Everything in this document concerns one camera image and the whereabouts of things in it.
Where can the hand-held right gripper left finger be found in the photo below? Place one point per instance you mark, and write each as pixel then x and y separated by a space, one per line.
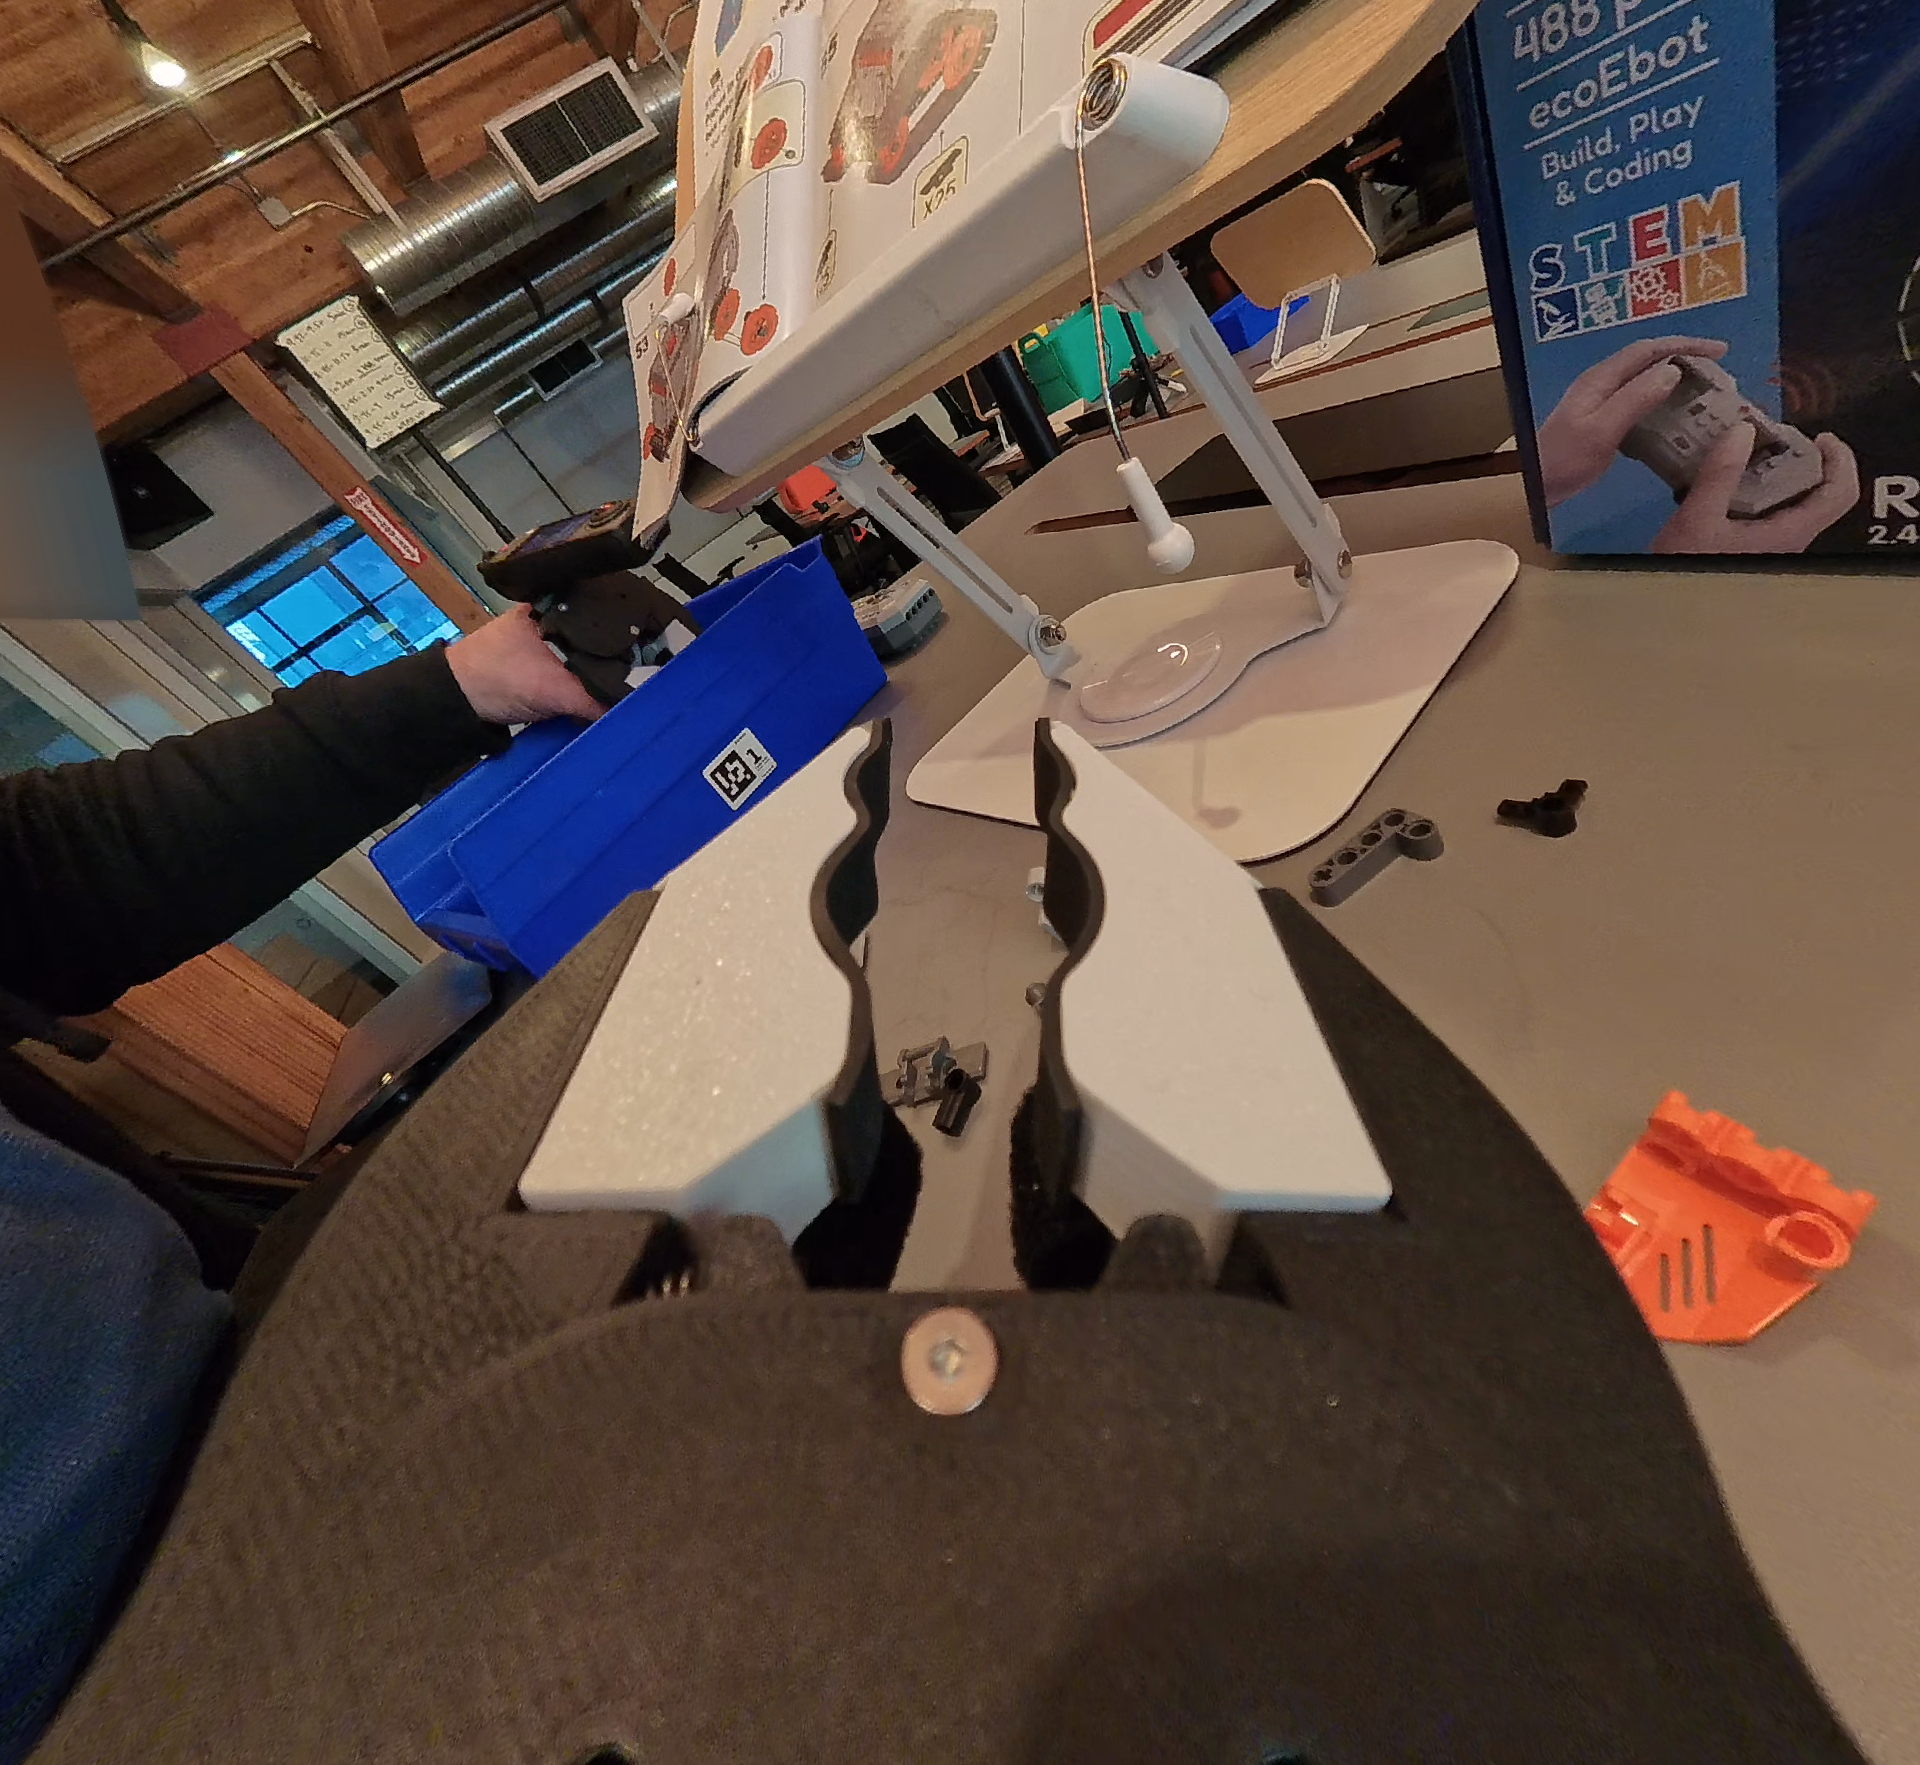
pixel 708 1044

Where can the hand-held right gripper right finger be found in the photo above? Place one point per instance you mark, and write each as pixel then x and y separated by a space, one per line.
pixel 1223 1044

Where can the blue plastic storage bin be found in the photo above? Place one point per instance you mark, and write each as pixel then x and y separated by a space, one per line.
pixel 627 804

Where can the person's left forearm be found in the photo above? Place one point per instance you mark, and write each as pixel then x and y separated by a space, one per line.
pixel 194 804

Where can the grey plate with screw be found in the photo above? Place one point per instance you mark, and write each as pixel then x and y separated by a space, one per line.
pixel 390 1053

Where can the person's left hand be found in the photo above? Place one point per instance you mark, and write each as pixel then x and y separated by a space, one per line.
pixel 517 672

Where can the red strip sign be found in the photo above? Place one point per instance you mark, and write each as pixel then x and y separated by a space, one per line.
pixel 387 523

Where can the small grey pin connector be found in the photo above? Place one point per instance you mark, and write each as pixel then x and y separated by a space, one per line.
pixel 942 1070

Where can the small light grey connector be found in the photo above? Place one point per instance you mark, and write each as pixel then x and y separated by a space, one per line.
pixel 1036 897

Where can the dark grey short beam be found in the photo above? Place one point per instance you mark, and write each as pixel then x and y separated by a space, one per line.
pixel 1371 856

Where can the grey brick block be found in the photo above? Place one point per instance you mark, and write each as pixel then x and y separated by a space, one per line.
pixel 901 618

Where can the white book stand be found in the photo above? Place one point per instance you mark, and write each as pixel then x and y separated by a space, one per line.
pixel 1291 244
pixel 1291 686

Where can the black pin connector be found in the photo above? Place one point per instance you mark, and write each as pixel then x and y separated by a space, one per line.
pixel 1543 811

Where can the dark perforated chair armrest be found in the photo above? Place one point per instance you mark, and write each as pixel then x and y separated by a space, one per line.
pixel 267 1200

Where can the white ceiling vent grille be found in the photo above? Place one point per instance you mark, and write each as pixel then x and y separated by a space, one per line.
pixel 570 133

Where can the plywood table edge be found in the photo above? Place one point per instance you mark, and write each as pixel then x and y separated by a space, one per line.
pixel 224 1044

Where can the orange wedge plate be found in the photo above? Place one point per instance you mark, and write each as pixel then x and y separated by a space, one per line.
pixel 1709 1238

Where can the green plastic bin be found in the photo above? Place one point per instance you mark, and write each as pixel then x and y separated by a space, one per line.
pixel 1088 347

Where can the hanging ceiling bulb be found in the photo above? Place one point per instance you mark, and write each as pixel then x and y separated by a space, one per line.
pixel 166 71

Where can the person's leg in blue jeans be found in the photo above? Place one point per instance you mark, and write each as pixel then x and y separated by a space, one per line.
pixel 89 1347

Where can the small blue bin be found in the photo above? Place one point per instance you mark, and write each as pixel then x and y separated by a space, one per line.
pixel 1238 321

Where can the dark blue toy kit box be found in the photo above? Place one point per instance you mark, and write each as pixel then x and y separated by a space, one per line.
pixel 1649 264

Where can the wooden board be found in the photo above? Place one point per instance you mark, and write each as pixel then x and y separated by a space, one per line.
pixel 1392 24

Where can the white paper wall sheet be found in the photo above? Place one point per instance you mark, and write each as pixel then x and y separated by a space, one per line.
pixel 362 369

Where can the silver ventilation duct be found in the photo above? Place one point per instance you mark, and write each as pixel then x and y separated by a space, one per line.
pixel 464 234

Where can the small black wall monitor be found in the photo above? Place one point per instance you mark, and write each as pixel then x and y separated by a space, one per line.
pixel 148 498

